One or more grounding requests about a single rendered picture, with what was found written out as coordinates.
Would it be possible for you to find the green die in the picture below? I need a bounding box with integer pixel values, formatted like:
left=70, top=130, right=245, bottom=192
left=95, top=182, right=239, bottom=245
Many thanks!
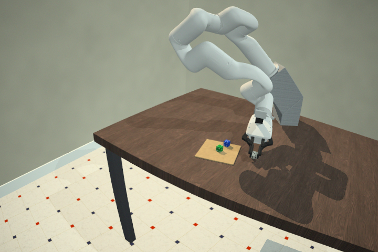
left=216, top=144, right=223, bottom=152

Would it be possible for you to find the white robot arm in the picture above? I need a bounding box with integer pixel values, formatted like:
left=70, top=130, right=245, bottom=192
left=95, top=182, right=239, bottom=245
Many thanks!
left=169, top=6, right=279, bottom=124

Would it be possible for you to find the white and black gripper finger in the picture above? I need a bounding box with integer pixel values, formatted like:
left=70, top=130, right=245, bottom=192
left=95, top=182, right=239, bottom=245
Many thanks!
left=242, top=132, right=254, bottom=158
left=257, top=137, right=273, bottom=159

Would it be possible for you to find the blue die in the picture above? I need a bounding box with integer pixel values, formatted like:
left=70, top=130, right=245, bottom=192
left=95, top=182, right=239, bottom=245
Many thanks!
left=223, top=140, right=230, bottom=147

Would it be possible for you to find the white die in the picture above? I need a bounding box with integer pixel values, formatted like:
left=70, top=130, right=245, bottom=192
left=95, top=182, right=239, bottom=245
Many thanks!
left=251, top=151, right=258, bottom=159

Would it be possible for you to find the tan mat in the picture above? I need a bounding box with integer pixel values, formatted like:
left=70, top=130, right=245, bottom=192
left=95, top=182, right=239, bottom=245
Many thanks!
left=195, top=139, right=241, bottom=165

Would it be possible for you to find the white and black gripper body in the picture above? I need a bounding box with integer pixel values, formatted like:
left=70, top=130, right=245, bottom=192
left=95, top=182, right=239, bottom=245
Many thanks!
left=246, top=114, right=272, bottom=144

